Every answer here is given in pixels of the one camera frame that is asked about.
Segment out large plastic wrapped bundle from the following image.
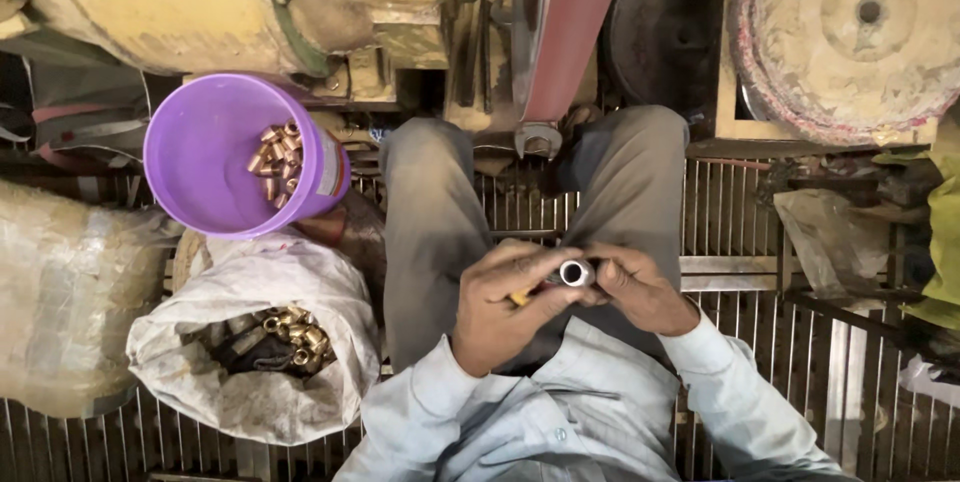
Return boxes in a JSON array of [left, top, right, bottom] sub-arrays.
[[0, 180, 185, 420]]

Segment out yellow-green cloth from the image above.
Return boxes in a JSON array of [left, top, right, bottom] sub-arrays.
[[873, 148, 960, 330]]

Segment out short metal tube fitting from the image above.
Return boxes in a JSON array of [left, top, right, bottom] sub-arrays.
[[546, 259, 597, 288]]

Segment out red sanding belt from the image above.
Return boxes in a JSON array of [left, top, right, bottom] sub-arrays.
[[521, 0, 636, 125]]

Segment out purple plastic bucket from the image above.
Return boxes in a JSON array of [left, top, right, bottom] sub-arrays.
[[142, 73, 352, 240]]

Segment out dark metal pulley wheel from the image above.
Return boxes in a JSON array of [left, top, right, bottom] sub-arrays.
[[603, 0, 717, 117]]

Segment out person's grey trousers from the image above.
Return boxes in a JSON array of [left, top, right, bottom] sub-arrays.
[[378, 105, 691, 375]]

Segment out person's left hand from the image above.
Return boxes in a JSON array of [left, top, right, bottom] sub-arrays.
[[450, 239, 593, 378]]

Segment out dusty cloth buffing wheel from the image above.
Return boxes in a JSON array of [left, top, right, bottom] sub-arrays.
[[729, 0, 960, 147]]

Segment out heap of raw brass fittings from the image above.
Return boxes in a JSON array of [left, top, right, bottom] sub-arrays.
[[196, 305, 337, 378]]

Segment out steel open-end wrench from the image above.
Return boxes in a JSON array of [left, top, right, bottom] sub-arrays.
[[511, 0, 564, 161]]

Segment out metal grating platform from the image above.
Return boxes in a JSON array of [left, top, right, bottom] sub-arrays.
[[0, 155, 960, 482]]

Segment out heap of polished brass fittings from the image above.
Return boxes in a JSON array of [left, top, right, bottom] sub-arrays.
[[246, 119, 304, 210]]

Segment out person's right hand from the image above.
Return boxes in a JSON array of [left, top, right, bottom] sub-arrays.
[[579, 242, 701, 338]]

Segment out person's light blue shirt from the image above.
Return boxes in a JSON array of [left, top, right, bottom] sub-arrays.
[[333, 309, 849, 482]]

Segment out white woven sack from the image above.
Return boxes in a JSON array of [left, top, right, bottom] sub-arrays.
[[126, 230, 382, 447]]

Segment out clear plastic bag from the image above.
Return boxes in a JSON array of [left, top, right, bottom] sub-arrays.
[[772, 188, 894, 300]]

